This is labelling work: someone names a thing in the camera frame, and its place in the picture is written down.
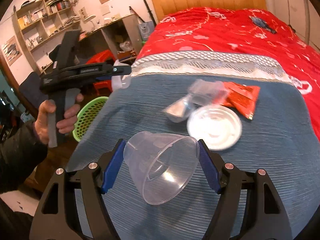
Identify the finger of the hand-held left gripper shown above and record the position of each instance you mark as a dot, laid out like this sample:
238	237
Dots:
110	76
120	70

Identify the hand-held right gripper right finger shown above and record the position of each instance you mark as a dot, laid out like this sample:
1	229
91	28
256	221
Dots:
210	172

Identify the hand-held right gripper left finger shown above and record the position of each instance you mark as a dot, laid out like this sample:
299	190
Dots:
112	170

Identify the thin clear plastic lid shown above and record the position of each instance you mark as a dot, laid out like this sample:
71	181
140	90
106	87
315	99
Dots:
122	82

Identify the green plastic wastebasket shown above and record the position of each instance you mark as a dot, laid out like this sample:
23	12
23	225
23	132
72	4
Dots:
87	115

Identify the round white plastic lid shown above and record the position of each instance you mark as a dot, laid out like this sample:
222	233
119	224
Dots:
215	130

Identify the large clear plastic cup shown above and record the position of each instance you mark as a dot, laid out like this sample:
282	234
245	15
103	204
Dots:
162	160

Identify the red snack packet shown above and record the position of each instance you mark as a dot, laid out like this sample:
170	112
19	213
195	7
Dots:
242	97

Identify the small clear plastic container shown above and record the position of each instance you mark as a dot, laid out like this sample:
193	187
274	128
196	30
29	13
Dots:
205	90

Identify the person's left forearm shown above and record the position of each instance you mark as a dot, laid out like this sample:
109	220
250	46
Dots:
20	162

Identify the person's left hand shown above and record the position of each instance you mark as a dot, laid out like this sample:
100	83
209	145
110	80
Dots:
42	125

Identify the red plastic stool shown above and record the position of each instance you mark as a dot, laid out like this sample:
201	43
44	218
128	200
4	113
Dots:
100	56

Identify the white plastic bag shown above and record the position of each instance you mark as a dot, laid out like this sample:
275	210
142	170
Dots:
125	47

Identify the cardboard box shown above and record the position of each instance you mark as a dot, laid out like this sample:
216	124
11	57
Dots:
119	38

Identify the white desk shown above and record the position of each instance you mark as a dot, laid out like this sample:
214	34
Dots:
133	30

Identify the pale blue gift bag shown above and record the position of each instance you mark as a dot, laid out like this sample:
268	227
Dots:
146	31

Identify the blue ribbed blanket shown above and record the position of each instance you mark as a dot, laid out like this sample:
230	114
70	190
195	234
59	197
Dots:
262	180

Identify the red brown stick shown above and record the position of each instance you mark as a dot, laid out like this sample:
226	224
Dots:
137	14

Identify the white desk lamp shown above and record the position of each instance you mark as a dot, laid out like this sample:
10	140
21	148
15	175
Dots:
89	18

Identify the black sheathed sword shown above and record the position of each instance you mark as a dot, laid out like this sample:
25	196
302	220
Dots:
149	12

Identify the row of books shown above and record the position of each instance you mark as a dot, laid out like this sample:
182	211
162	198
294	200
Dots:
58	6

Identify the red patterned quilt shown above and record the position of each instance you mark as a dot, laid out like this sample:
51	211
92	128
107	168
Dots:
225	35

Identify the blue toy figure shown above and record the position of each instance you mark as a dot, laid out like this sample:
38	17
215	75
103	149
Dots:
262	25

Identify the cream wardrobe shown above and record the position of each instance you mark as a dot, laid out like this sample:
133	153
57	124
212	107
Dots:
300	10

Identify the landscape wall poster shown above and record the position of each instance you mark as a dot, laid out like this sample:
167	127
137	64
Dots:
11	51

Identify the white paper wall note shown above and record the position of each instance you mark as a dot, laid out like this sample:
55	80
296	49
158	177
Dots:
105	10

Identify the small calligraphy wall poster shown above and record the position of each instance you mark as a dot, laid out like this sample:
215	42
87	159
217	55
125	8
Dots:
83	13

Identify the white wall bookshelf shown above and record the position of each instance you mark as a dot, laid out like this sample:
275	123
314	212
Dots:
17	30

